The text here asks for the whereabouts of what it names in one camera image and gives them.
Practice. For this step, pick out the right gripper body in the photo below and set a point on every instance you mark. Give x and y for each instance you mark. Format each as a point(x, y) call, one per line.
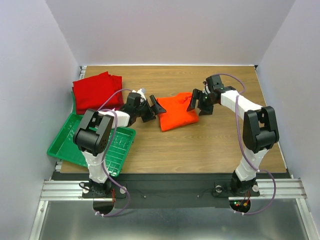
point(200, 100)

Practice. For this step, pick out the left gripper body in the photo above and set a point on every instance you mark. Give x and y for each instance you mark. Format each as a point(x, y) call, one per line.
point(144, 111)

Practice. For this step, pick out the orange t shirt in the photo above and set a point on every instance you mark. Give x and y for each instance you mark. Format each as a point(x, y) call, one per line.
point(176, 114)

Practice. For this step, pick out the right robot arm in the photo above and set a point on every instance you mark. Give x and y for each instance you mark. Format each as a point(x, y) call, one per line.
point(256, 137)

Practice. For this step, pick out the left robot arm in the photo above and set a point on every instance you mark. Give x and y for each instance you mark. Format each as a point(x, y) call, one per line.
point(97, 129)

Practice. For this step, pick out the folded dark red t shirt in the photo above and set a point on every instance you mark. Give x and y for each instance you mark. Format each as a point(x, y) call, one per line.
point(95, 98)

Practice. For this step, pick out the green plastic tray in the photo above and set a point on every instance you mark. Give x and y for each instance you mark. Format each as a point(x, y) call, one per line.
point(63, 147)

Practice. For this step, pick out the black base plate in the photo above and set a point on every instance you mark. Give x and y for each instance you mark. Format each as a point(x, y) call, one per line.
point(149, 191)

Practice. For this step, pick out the aluminium frame rail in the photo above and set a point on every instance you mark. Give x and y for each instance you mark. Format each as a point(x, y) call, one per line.
point(277, 213)

